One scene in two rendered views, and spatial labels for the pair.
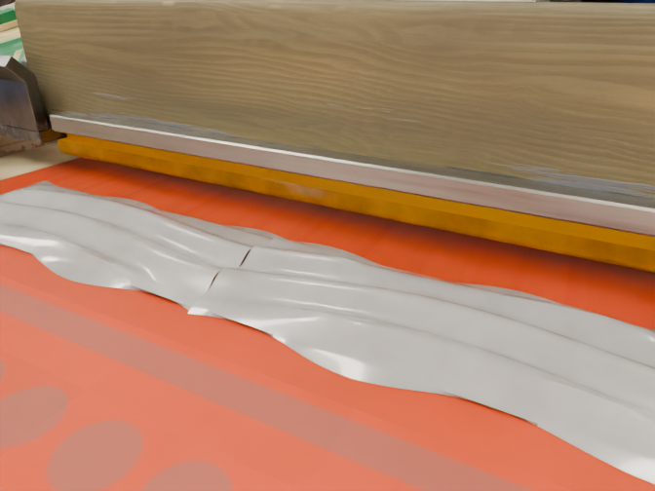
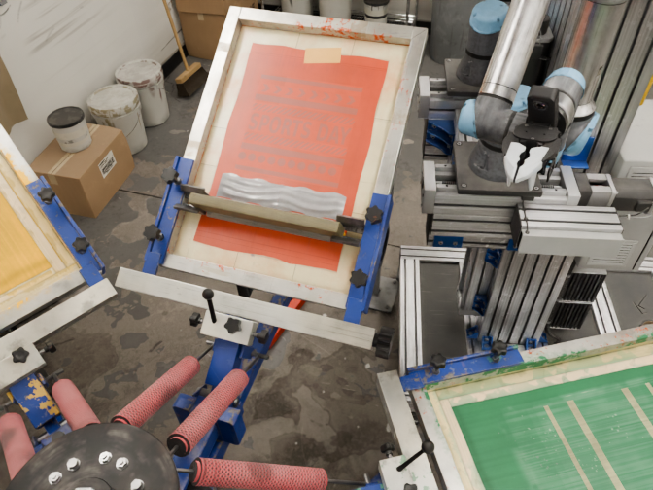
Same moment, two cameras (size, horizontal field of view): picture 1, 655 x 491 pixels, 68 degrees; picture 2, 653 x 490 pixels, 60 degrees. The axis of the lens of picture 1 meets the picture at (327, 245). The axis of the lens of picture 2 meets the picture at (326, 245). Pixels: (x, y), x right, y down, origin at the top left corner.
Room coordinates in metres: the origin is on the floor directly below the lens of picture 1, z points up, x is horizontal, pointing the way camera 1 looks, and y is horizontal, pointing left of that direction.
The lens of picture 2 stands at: (1.24, -0.31, 2.25)
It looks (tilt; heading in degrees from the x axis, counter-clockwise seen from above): 46 degrees down; 157
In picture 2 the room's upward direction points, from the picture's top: 2 degrees counter-clockwise
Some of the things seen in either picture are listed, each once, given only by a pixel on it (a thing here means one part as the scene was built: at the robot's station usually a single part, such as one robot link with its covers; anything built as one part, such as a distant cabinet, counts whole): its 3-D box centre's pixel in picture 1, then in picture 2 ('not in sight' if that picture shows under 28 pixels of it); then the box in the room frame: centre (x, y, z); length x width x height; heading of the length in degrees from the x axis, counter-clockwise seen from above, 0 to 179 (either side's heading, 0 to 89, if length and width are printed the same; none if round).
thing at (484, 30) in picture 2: not in sight; (488, 26); (-0.15, 0.88, 1.42); 0.13 x 0.12 x 0.14; 124
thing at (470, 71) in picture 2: not in sight; (481, 61); (-0.15, 0.88, 1.31); 0.15 x 0.15 x 0.10
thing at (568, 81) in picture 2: not in sight; (560, 96); (0.54, 0.50, 1.65); 0.11 x 0.08 x 0.09; 126
